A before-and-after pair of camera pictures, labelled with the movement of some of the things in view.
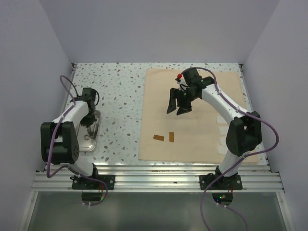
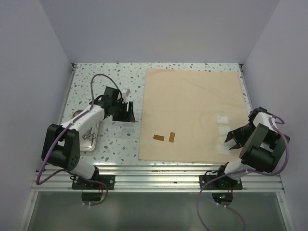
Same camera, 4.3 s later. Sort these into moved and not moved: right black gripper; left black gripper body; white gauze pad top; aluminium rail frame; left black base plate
Moved: right black gripper; left black gripper body
Not moved: white gauze pad top; left black base plate; aluminium rail frame
